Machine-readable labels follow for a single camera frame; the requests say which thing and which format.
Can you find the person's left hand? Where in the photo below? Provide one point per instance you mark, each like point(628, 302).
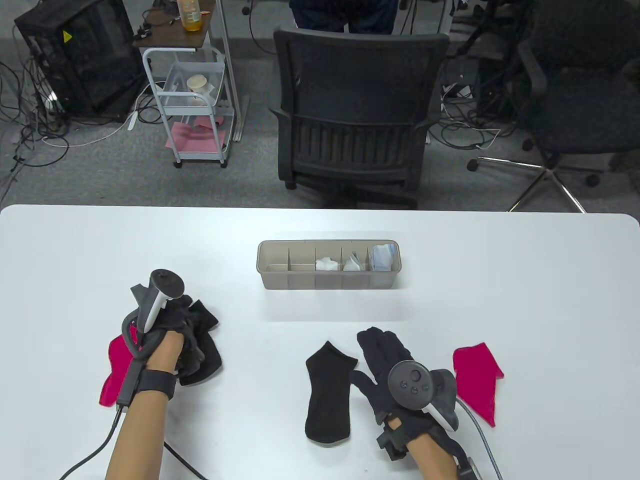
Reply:
point(172, 320)

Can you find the person's right hand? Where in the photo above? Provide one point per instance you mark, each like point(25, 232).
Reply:
point(382, 360)

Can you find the grey tracking controller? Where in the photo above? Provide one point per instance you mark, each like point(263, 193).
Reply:
point(410, 382)
point(167, 285)

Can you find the black sock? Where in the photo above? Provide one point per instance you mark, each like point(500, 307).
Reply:
point(210, 350)
point(327, 395)

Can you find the pink sock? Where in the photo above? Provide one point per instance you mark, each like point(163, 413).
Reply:
point(112, 380)
point(477, 380)

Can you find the light blue sock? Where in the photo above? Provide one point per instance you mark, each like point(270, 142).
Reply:
point(382, 262)
point(381, 250)

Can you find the grey sock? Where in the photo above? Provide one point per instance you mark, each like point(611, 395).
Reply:
point(354, 264)
point(357, 256)

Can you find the person's left forearm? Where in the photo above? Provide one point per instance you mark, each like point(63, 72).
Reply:
point(142, 435)

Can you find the person's right forearm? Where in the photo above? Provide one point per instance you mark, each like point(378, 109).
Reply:
point(432, 460)

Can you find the beige divided organizer box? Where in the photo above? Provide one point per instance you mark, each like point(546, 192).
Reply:
point(300, 282)

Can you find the pink cloth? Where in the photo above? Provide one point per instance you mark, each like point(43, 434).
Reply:
point(192, 140)

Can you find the white power strip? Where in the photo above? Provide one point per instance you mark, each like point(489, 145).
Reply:
point(133, 121)

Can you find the cream cup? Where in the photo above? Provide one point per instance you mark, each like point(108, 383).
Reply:
point(197, 82)

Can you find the black mesh office chair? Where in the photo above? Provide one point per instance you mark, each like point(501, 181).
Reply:
point(355, 100)

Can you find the black computer tower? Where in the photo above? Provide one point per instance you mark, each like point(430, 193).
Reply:
point(85, 60)

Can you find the white rolling cart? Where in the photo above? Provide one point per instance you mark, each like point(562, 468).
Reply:
point(170, 32)

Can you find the dark chair with chrome base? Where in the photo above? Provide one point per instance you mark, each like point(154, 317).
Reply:
point(575, 135)

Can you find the bottle of orange liquid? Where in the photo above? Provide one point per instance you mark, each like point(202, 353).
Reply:
point(190, 17)

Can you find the white metal frame post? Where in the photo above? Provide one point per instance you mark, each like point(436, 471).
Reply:
point(227, 65)
point(445, 15)

